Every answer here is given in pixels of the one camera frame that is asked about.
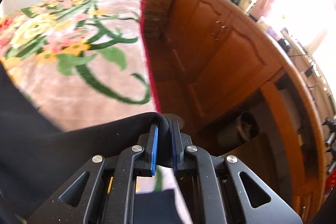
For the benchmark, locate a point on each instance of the black pants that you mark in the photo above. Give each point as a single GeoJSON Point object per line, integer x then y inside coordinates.
{"type": "Point", "coordinates": [52, 148]}

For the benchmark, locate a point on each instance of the wooden cabinet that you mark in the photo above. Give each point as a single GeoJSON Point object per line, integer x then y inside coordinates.
{"type": "Point", "coordinates": [223, 56]}

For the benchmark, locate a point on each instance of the pink object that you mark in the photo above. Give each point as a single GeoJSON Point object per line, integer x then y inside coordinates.
{"type": "Point", "coordinates": [266, 5]}

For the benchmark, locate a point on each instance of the grey waste bin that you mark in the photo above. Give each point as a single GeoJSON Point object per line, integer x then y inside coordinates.
{"type": "Point", "coordinates": [237, 129]}

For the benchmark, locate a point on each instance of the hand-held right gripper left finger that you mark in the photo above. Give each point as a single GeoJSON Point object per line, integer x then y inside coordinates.
{"type": "Point", "coordinates": [153, 155]}

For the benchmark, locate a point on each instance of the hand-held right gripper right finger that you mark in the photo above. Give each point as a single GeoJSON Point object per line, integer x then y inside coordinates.
{"type": "Point", "coordinates": [174, 150]}

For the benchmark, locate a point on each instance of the floral blanket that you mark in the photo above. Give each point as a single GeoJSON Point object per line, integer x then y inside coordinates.
{"type": "Point", "coordinates": [78, 82]}

